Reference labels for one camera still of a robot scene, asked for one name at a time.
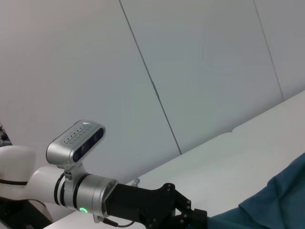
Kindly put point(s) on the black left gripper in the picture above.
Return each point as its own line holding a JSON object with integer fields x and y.
{"x": 143, "y": 205}

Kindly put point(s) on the dark teal shirt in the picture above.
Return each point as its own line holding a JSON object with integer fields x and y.
{"x": 274, "y": 202}

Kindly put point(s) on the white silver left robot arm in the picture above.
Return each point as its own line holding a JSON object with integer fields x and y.
{"x": 47, "y": 183}

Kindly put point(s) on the dark background equipment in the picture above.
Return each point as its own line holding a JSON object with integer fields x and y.
{"x": 4, "y": 136}

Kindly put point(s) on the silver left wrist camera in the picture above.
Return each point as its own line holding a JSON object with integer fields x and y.
{"x": 71, "y": 148}

